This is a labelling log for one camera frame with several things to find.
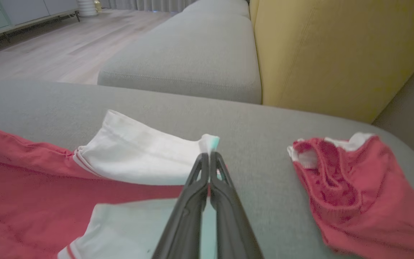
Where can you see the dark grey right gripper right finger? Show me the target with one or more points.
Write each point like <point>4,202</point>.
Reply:
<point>230,219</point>

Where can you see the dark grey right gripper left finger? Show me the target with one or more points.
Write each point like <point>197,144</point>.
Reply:
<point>187,216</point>

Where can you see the red garment with white band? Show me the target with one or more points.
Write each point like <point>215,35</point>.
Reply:
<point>372,201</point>

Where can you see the red garment with striped trim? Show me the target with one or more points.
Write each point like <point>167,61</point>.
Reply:
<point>20,187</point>

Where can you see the large grey sofa seat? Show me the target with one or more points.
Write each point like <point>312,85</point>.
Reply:
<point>257,136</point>

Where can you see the grey sofa seat cushion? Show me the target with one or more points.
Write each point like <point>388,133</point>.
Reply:
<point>221,7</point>
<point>192,61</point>

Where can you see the wide yellow sofa back cushion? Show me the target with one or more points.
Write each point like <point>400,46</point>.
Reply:
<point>336,54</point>

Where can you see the narrow yellow sofa back cushion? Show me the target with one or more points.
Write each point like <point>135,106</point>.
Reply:
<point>253,9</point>

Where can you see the grey pleated curtain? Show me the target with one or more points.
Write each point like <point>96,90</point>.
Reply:
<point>149,4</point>

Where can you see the small yellow object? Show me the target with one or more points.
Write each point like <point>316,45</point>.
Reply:
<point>97,5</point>

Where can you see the white ribbed cylinder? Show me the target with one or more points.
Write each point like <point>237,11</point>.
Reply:
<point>86,7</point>

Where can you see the grey and green sideboard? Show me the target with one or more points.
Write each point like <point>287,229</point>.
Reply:
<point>23,9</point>

